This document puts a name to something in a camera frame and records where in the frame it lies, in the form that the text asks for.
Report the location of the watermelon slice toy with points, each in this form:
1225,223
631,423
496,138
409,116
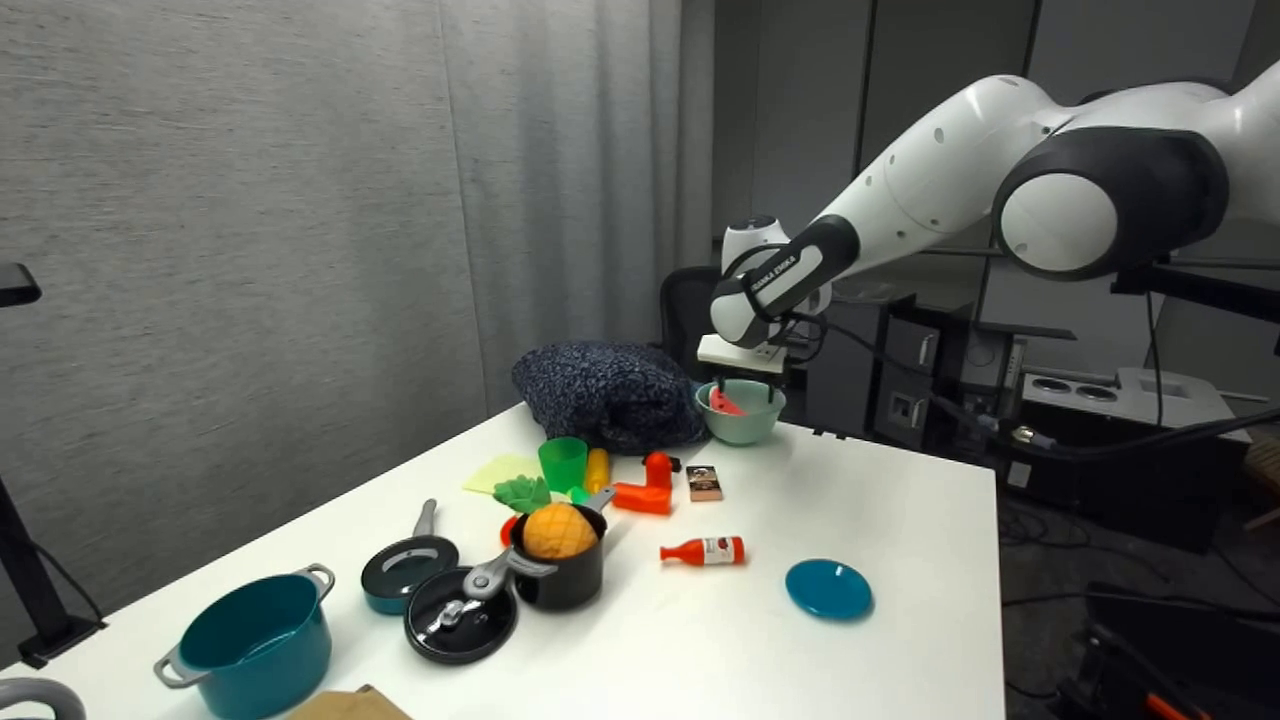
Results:
725,397

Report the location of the teal plate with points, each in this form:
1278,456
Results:
831,588

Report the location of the red pepper toy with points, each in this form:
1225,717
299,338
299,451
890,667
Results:
661,468

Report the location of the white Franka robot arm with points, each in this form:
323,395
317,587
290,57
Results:
935,172

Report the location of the black frying pan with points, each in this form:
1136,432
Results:
406,569
461,627

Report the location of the red ketchup bottle toy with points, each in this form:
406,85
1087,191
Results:
705,551

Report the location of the green plastic cup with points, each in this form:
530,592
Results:
560,465

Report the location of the yellow corn toy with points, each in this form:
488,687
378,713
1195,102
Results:
597,468

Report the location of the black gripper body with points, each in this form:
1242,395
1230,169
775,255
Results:
750,376

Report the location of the small printed card box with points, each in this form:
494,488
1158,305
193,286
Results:
705,480

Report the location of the black cooking pot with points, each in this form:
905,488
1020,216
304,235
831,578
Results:
564,583

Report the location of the black computer tower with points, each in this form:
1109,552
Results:
920,365

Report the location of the mint green bowl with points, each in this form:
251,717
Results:
743,423

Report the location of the black tripod stand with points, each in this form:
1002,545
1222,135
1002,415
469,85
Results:
32,587

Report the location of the silver utensil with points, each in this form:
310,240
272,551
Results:
461,610

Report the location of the brown cardboard box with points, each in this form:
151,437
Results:
352,704

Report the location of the green leafy vegetable toy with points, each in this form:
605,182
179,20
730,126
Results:
520,493

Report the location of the dark blue knitted cloth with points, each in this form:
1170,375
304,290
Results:
605,395

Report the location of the black office chair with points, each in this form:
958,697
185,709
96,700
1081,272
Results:
687,313

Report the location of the orange fuzzy ball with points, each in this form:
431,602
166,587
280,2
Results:
558,528

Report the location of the orange carrot toy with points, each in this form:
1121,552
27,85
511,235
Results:
642,501

